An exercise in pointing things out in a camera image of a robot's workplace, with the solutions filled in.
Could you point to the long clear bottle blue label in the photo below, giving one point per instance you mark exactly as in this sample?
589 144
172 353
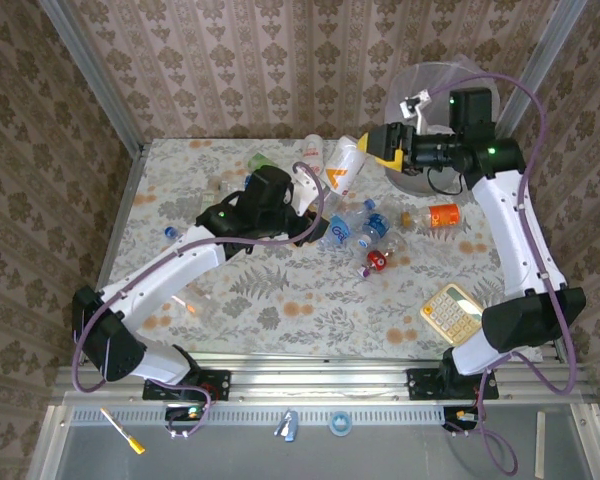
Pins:
339 232

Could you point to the green label plastic bottle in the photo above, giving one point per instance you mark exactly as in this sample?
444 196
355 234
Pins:
260 161

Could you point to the clear square bottle green-white label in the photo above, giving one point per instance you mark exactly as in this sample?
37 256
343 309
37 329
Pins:
208 198

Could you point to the short bottle blue dotted label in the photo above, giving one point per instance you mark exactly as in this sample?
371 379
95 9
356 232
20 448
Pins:
377 223

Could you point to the clear bottle red label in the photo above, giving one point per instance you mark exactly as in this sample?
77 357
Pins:
376 260

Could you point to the clear bottle orange label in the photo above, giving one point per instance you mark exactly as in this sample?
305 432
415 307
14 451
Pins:
442 215

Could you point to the small clear bottle blue cap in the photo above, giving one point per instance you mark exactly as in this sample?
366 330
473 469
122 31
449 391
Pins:
170 232

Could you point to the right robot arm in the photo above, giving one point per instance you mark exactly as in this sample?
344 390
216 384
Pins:
510 235

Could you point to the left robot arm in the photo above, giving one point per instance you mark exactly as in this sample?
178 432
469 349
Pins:
170 270

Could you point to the clear plastic bin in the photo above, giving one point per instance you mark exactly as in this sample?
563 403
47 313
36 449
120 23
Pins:
420 182

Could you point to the translucent pink bin liner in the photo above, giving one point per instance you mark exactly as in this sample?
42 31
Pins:
410 80

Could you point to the floral patterned tablecloth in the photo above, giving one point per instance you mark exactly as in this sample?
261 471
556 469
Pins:
330 310

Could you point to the yellow desk calculator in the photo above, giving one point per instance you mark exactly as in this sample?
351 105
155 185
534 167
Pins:
447 312

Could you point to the blue tape roll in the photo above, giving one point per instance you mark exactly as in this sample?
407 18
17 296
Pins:
331 424

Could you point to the slotted metal strip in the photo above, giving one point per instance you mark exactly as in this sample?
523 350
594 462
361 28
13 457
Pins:
250 415

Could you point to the blue metal clip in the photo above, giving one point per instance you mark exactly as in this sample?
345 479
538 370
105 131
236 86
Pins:
287 427

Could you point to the grey metal tray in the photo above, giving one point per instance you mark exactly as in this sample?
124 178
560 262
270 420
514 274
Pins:
380 460

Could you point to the wooden stick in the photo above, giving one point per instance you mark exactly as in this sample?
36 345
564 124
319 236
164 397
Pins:
540 445

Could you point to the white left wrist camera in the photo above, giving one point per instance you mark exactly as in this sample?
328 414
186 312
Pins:
305 192

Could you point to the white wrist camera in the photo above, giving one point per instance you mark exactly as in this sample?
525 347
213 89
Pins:
305 192
412 106

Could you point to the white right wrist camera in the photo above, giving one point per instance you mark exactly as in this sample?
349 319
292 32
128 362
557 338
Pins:
412 106

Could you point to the aluminium table side rail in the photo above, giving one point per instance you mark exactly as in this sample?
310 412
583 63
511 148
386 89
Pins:
125 200
557 352

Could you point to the aluminium frame post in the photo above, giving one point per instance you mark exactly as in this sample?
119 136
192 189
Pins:
96 75
555 35

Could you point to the aluminium mounting rail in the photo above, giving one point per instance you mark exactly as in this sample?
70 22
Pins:
320 380

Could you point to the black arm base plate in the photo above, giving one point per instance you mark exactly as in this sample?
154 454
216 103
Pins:
422 382
215 382

